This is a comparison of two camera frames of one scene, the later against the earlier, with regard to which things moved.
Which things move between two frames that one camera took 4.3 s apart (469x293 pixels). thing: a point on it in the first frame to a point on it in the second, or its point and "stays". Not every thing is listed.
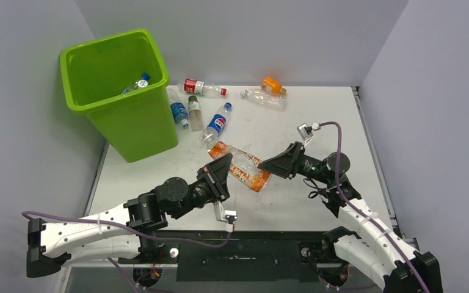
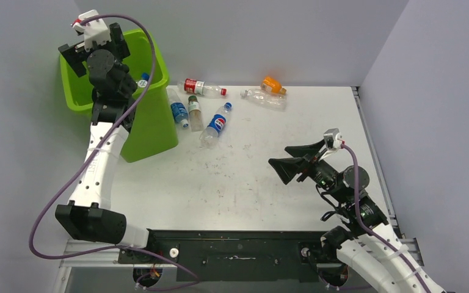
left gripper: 217,171 to 76,54
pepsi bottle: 215,124 stays
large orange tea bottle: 141,83 stays
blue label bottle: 180,113 stays
